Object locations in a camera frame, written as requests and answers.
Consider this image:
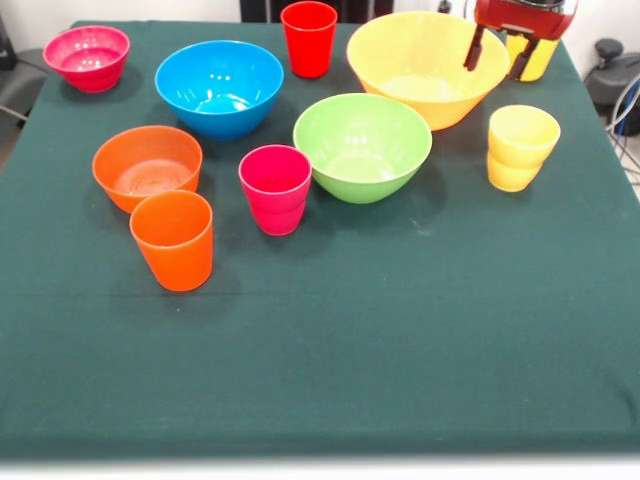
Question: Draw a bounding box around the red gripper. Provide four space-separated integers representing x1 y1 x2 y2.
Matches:
462 0 579 82

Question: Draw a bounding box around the large yellow-orange bowl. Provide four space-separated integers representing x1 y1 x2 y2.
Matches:
346 10 511 132

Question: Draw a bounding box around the bright yellow cup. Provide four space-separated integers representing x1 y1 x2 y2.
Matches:
504 32 562 84

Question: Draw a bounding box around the amber yellow cup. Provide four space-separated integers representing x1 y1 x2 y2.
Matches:
487 104 562 193

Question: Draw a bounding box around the green bowl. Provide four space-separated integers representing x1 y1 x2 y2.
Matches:
292 92 434 205

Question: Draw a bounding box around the red cup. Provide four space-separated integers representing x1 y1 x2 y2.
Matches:
279 1 339 80

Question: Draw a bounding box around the pink cup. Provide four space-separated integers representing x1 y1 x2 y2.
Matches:
237 144 313 237

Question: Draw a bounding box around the blue bowl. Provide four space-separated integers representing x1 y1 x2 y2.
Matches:
154 39 285 142

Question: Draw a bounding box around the dark green table cloth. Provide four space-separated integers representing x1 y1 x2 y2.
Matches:
0 19 640 461

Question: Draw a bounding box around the small orange bowl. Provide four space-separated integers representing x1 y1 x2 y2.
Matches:
91 125 204 215

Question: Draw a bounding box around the orange cup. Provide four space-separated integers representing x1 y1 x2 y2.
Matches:
129 189 215 293

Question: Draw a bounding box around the pink bowl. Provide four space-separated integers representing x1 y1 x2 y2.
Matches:
42 24 132 94

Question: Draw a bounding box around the tangle of cables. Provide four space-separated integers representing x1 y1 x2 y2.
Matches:
604 74 640 186

